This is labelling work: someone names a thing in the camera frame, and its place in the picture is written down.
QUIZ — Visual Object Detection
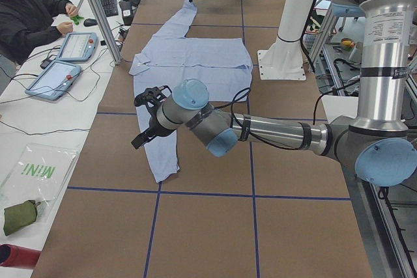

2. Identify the white chair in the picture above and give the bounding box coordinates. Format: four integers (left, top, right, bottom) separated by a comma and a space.
321, 95, 358, 122

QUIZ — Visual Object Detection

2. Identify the blue teach pendant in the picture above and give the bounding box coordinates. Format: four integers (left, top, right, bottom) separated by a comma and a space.
56, 32, 98, 63
25, 61, 81, 100

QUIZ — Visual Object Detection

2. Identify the red cylinder bottle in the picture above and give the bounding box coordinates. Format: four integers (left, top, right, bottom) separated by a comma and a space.
1, 243, 41, 270

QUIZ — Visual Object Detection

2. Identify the light blue striped shirt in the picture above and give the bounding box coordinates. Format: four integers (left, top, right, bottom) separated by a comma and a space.
129, 0, 253, 182

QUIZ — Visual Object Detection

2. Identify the olive green pouch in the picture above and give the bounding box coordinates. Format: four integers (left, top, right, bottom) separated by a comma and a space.
3, 200, 40, 236

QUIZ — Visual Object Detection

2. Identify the green toy object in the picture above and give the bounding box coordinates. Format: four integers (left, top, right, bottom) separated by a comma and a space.
70, 15, 84, 25

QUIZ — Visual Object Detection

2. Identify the aluminium frame post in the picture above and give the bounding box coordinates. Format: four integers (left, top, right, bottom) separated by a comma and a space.
88, 0, 122, 65

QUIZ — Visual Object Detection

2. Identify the white central pedestal column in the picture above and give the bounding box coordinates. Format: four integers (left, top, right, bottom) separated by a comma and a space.
257, 0, 315, 81

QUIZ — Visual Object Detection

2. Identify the lower blue teach pendant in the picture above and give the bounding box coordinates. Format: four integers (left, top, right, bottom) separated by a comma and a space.
25, 61, 81, 100

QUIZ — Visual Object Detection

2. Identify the clear plastic bag green print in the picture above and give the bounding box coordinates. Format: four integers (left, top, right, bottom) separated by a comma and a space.
1, 143, 79, 222

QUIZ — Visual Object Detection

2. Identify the person in black sweater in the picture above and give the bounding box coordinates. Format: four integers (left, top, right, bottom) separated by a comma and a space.
1, 0, 79, 64

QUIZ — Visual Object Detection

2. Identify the upper blue teach pendant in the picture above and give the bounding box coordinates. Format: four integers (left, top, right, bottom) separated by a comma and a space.
56, 32, 98, 63

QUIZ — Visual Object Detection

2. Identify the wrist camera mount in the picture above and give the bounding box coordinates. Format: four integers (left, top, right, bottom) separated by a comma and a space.
134, 85, 172, 109

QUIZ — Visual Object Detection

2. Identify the black computer mouse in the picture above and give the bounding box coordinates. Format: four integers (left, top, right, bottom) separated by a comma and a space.
83, 18, 98, 27

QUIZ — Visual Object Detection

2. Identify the black keyboard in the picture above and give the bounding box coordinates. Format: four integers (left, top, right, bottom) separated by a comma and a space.
99, 0, 119, 17

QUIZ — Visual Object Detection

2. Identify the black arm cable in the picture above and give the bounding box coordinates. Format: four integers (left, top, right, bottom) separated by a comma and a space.
214, 87, 359, 150

